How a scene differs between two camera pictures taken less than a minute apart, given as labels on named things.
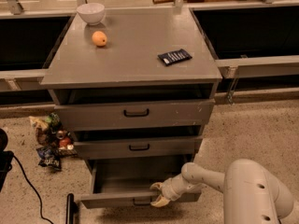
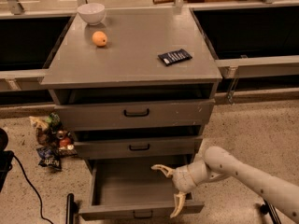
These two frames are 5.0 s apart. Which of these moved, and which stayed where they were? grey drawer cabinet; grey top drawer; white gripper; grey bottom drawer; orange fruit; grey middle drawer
Moved: grey bottom drawer; white gripper
Stayed: orange fruit; grey middle drawer; grey top drawer; grey drawer cabinet
